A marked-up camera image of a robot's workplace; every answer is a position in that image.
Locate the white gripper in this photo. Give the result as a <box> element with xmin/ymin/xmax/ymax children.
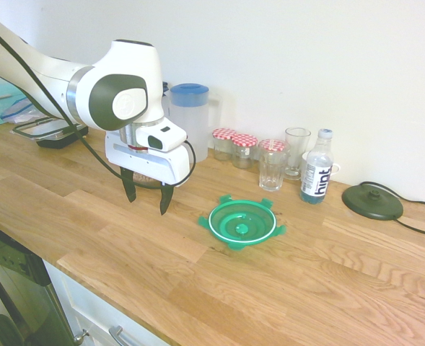
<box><xmin>105</xmin><ymin>130</ymin><xmax>193</xmax><ymax>217</ymax></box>

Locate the green round container lid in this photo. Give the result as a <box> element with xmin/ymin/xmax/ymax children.
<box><xmin>197</xmin><ymin>193</ymin><xmax>287</xmax><ymax>252</ymax></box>

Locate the translucent pitcher with blue lid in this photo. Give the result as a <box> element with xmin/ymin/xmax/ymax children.
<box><xmin>165</xmin><ymin>83</ymin><xmax>222</xmax><ymax>164</ymax></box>

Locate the glass jar red checked lid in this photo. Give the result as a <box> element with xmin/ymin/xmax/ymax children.
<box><xmin>230</xmin><ymin>133</ymin><xmax>259</xmax><ymax>169</ymax></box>
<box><xmin>258</xmin><ymin>138</ymin><xmax>289</xmax><ymax>155</ymax></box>
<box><xmin>211</xmin><ymin>128</ymin><xmax>237</xmax><ymax>161</ymax></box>

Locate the black container with clear lid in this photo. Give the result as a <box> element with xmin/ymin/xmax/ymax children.
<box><xmin>12</xmin><ymin>117</ymin><xmax>90</xmax><ymax>150</ymax></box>

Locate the faceted glass tumbler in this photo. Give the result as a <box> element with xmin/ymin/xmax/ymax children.
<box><xmin>258</xmin><ymin>148</ymin><xmax>291</xmax><ymax>192</ymax></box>

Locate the white cabinet front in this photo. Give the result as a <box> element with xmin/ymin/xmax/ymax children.
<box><xmin>43</xmin><ymin>259</ymin><xmax>172</xmax><ymax>346</ymax></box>

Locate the ziplock bag with blue seal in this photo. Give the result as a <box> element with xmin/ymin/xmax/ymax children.
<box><xmin>0</xmin><ymin>97</ymin><xmax>45</xmax><ymax>125</ymax></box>

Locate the tall clear drinking glass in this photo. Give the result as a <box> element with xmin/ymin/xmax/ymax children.
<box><xmin>284</xmin><ymin>127</ymin><xmax>312</xmax><ymax>181</ymax></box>

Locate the stainless steel dishwasher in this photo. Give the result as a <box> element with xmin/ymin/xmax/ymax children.
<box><xmin>0</xmin><ymin>218</ymin><xmax>73</xmax><ymax>346</ymax></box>

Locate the hint water bottle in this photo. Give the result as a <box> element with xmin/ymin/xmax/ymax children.
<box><xmin>299</xmin><ymin>128</ymin><xmax>335</xmax><ymax>207</ymax></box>

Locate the white mug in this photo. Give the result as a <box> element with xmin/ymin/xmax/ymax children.
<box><xmin>301</xmin><ymin>151</ymin><xmax>342</xmax><ymax>176</ymax></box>

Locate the dark kettle base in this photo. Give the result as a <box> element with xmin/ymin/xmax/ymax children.
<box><xmin>341</xmin><ymin>183</ymin><xmax>405</xmax><ymax>221</ymax></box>

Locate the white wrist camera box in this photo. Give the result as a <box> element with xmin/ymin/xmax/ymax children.
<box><xmin>135</xmin><ymin>117</ymin><xmax>188</xmax><ymax>153</ymax></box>

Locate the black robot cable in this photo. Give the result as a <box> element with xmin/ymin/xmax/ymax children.
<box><xmin>0</xmin><ymin>19</ymin><xmax>198</xmax><ymax>188</ymax></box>

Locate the silver drawer handle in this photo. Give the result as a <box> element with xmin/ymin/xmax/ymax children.
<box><xmin>108</xmin><ymin>324</ymin><xmax>138</xmax><ymax>346</ymax></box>

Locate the black kettle power cord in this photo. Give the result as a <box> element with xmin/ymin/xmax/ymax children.
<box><xmin>356</xmin><ymin>179</ymin><xmax>425</xmax><ymax>239</ymax></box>

